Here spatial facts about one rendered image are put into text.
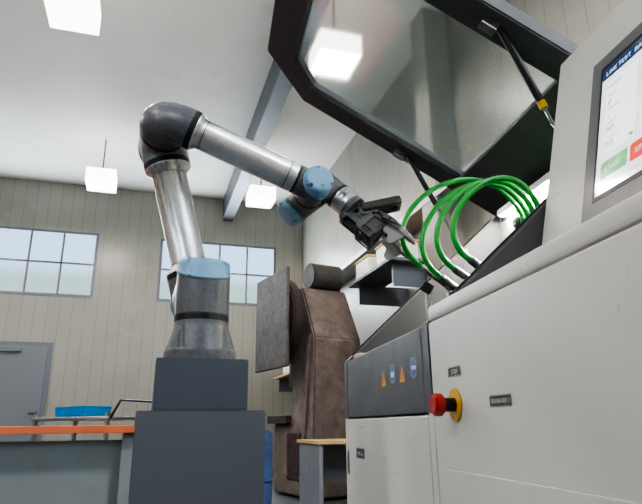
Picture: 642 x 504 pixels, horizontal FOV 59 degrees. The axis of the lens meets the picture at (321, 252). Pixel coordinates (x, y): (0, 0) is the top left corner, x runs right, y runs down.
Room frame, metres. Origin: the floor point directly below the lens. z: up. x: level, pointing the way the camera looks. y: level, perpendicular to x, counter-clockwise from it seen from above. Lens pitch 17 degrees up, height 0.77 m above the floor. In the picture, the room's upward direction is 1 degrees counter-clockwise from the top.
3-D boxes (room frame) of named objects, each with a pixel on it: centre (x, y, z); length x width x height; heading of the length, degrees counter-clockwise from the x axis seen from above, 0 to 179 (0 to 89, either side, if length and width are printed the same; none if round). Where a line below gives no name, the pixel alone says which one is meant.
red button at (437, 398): (0.94, -0.19, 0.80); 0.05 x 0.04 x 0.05; 11
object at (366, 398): (1.39, -0.15, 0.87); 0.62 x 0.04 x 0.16; 11
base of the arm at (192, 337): (1.21, 0.26, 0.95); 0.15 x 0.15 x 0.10
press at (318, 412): (7.09, 0.17, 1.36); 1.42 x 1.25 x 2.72; 17
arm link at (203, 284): (1.22, 0.26, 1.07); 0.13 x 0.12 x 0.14; 18
